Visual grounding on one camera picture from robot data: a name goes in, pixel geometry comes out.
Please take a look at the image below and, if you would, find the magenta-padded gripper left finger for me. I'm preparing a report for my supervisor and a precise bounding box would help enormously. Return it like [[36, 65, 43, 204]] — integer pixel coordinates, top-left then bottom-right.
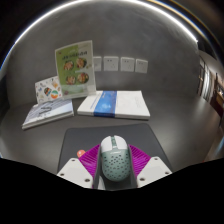
[[56, 143, 103, 190]]

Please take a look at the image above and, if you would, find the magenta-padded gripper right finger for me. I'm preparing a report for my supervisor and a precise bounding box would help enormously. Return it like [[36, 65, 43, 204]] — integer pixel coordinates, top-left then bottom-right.
[[128, 143, 173, 189]]

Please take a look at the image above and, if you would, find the white and green computer mouse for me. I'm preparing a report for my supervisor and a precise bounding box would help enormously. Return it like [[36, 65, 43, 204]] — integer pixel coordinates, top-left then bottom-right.
[[100, 134, 132, 183]]

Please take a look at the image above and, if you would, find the black mouse pad, heart print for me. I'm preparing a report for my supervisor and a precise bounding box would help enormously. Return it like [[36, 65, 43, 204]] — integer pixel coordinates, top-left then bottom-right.
[[57, 123, 174, 174]]

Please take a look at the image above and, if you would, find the striped cover book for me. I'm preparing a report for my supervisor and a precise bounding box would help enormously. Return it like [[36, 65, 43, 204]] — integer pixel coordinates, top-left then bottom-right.
[[21, 98, 75, 131]]

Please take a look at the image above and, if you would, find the white book with blue band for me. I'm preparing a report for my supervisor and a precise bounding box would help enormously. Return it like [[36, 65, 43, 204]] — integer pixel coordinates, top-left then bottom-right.
[[76, 90, 151, 121]]

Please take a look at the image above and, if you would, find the white sticker card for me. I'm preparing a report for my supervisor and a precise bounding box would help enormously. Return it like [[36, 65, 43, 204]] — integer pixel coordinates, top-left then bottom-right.
[[34, 75, 63, 105]]

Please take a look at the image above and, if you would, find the green menu sign stand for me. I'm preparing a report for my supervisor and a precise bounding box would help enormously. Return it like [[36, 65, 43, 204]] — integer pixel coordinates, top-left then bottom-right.
[[54, 40, 97, 100]]

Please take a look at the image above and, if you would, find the white wall socket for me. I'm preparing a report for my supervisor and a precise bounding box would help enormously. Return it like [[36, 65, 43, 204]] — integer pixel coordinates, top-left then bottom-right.
[[120, 56, 136, 73], [134, 58, 149, 74], [103, 55, 120, 72], [92, 56, 103, 72]]

